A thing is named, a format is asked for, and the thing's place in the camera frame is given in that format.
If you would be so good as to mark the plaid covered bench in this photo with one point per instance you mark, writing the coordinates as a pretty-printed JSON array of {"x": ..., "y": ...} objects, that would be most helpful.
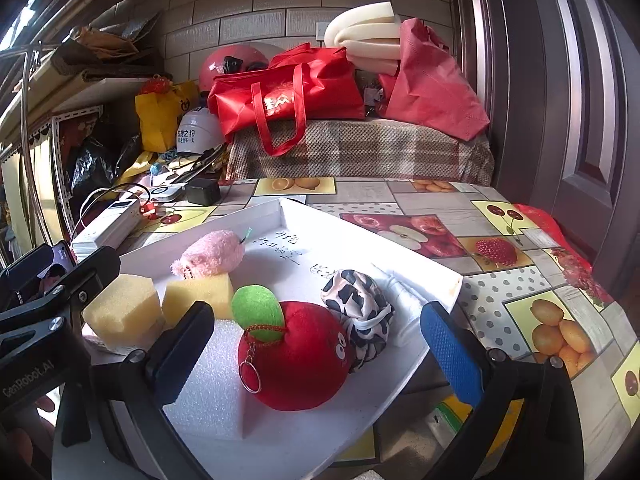
[{"x": 372, "y": 148}]

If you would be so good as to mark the black small box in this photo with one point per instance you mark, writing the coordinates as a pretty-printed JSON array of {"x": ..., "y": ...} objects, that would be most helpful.
[{"x": 203, "y": 192}]

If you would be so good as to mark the cream foam rolls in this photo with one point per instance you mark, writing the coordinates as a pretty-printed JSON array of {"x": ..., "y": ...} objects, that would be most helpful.
[{"x": 370, "y": 34}]

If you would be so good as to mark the pink fluffy plush toy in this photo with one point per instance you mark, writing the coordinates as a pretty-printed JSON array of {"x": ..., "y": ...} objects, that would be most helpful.
[{"x": 217, "y": 252}]

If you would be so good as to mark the black white patterned scrunchie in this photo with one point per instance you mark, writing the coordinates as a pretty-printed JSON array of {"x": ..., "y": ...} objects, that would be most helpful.
[{"x": 361, "y": 308}]

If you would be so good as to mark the white helmet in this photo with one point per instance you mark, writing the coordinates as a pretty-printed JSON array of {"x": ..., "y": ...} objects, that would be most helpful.
[{"x": 199, "y": 131}]

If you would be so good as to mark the red plush apple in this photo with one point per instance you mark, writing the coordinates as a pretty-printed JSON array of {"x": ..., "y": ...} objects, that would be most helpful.
[{"x": 292, "y": 355}]

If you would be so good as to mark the red plastic bag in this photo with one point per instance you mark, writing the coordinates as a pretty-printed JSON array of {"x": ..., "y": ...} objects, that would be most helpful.
[{"x": 577, "y": 271}]

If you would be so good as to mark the white power strip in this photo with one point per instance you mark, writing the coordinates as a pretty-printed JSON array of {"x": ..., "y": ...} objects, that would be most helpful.
[{"x": 109, "y": 228}]

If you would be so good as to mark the red tote bag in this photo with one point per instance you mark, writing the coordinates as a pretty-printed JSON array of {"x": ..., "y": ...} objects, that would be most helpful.
[{"x": 299, "y": 84}]

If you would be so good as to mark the pink helmet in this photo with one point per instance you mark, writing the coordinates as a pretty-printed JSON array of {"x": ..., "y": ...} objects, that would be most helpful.
[{"x": 228, "y": 60}]

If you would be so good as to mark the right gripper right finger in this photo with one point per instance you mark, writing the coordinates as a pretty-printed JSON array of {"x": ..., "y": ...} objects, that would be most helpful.
[{"x": 460, "y": 356}]

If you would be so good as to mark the yellow green sponge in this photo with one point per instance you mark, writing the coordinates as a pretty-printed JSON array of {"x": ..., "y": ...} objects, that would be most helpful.
[{"x": 216, "y": 291}]

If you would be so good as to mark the crimson paper bag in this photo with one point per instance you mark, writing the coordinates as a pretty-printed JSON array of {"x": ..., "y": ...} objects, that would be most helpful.
[{"x": 429, "y": 89}]

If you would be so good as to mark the white foam block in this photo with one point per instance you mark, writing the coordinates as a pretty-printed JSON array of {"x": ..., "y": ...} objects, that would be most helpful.
[{"x": 212, "y": 401}]

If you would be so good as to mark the white shallow tray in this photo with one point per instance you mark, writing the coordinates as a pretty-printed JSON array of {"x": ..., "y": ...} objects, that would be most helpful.
[{"x": 294, "y": 250}]

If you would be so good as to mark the yellow shopping bag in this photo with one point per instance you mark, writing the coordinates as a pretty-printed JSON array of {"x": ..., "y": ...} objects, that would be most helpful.
[{"x": 160, "y": 106}]

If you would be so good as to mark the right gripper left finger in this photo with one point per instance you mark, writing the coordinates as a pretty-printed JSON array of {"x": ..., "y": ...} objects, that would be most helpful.
[{"x": 172, "y": 358}]

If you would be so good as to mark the left human hand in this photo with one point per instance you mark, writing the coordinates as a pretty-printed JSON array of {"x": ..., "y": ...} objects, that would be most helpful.
[{"x": 26, "y": 440}]

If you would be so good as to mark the yellow sponge block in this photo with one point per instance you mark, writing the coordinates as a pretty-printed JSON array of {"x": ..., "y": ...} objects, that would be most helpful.
[{"x": 126, "y": 315}]

